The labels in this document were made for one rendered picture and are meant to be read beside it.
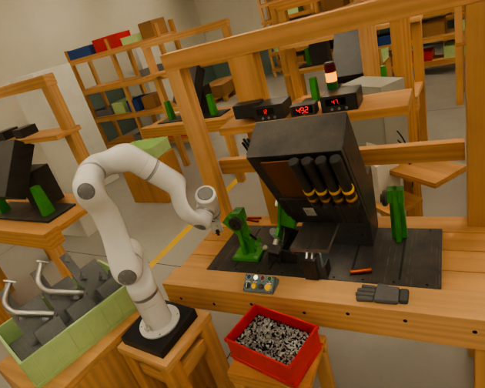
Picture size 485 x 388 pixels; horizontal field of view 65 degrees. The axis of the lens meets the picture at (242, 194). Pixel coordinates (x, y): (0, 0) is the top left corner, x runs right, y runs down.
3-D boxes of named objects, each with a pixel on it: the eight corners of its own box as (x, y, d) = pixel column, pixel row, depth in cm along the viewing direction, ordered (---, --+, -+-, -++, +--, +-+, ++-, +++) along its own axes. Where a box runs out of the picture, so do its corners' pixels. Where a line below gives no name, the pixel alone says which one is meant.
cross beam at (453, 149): (465, 160, 175) (464, 142, 171) (222, 174, 237) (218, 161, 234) (464, 155, 179) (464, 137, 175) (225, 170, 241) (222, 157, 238)
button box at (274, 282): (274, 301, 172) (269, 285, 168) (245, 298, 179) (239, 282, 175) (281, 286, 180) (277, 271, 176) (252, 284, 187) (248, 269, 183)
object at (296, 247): (329, 255, 153) (327, 249, 152) (291, 253, 161) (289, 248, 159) (348, 205, 183) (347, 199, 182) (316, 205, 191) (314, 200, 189)
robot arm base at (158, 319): (160, 344, 163) (144, 315, 154) (132, 332, 174) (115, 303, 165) (188, 311, 176) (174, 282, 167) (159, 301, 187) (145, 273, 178)
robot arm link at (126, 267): (147, 261, 165) (147, 285, 151) (119, 270, 164) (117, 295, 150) (102, 157, 141) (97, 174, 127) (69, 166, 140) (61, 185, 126)
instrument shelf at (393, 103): (409, 115, 155) (408, 105, 153) (219, 136, 199) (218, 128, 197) (413, 96, 174) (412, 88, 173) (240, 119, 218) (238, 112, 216)
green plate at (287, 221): (293, 239, 179) (295, 201, 168) (276, 234, 182) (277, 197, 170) (300, 225, 188) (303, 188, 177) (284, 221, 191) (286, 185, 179)
